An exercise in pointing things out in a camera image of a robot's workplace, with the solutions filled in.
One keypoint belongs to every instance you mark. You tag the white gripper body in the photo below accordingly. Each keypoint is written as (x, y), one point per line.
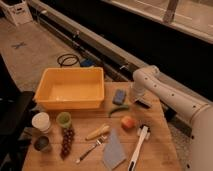
(134, 95)

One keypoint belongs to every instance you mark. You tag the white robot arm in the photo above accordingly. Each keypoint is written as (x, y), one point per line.
(198, 113)

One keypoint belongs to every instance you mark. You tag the blue sponge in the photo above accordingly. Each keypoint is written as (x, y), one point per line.
(119, 97)

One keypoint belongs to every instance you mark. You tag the green chili pepper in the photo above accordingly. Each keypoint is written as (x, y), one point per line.
(118, 108)

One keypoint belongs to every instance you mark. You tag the orange peach fruit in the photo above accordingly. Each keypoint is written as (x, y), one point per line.
(127, 122)

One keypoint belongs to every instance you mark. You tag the silver fork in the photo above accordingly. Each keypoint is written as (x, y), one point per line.
(97, 143)

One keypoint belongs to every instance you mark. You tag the blue object on floor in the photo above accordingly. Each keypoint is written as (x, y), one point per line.
(87, 63)

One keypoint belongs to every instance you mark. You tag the blue grey cloth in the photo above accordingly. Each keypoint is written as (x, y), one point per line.
(113, 153)

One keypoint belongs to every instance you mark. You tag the yellow plastic bin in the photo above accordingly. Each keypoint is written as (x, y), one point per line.
(71, 88)

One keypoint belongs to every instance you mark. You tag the green cup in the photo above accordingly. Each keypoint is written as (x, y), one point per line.
(63, 119)

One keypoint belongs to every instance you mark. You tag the dark grape bunch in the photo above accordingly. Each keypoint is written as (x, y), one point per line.
(68, 136)

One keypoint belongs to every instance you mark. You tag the white cup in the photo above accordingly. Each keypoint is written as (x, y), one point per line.
(41, 121)

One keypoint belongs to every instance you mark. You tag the black chair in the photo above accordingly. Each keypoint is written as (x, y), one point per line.
(15, 106)

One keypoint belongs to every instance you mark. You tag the white storage box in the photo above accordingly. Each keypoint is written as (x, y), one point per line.
(18, 13)

